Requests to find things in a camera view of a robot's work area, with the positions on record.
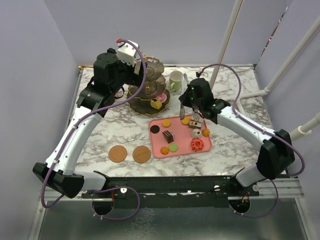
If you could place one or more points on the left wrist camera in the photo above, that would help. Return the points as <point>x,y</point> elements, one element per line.
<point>126,53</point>

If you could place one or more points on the chocolate cake slice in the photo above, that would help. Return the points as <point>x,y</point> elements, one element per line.
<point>169,137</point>

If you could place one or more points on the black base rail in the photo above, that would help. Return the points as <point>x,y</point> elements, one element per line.
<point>171,192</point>

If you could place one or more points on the layered square cake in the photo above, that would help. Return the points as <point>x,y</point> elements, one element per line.
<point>196,124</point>

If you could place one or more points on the three-tier grey cake stand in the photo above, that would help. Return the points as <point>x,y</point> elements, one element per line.
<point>155,85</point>

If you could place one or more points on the orange waffle biscuit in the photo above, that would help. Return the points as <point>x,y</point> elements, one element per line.
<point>186,121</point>

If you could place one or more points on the pink serving tray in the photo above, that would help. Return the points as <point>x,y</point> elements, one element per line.
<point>181,133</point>

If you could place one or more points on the yellow cake slice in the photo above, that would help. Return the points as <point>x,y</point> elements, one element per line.
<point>156,104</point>

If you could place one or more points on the black sandwich cookie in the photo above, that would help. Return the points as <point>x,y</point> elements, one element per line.
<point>154,129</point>

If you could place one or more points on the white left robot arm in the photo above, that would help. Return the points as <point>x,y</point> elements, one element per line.
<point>58,170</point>

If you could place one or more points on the orange flower cookie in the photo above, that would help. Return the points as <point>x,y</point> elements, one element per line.
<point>206,132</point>

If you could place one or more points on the metal serving tongs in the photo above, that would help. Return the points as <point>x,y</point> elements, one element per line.
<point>188,103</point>

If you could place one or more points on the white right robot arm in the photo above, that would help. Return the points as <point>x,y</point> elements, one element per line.
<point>275,153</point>

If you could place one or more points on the pink frosted donut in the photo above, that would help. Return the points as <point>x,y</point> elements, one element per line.
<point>162,98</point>

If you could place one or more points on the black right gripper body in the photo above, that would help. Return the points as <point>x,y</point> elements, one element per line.
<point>188,100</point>

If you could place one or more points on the green macaron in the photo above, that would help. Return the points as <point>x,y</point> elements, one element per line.
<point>173,147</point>

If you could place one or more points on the round wooden coaster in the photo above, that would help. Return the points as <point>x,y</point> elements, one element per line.
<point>117,153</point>
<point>141,154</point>

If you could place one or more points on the orange jam biscuit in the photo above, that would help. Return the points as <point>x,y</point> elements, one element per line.
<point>166,123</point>

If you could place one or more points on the green mug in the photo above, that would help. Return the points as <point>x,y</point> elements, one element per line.
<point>176,80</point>

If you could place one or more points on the white pvc pipe frame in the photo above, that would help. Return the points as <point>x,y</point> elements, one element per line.
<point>295,97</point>

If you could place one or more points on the red frosted donut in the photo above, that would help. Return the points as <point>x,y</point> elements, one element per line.
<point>196,144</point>

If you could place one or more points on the left round wooden coaster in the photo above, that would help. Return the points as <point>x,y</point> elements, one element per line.
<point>117,153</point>

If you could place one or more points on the right round wooden coaster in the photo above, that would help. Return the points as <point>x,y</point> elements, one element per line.
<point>141,154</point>

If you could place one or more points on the chocolate chip cookie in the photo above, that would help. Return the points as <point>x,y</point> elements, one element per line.
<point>164,150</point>

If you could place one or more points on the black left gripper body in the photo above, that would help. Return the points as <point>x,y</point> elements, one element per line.
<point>126,73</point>

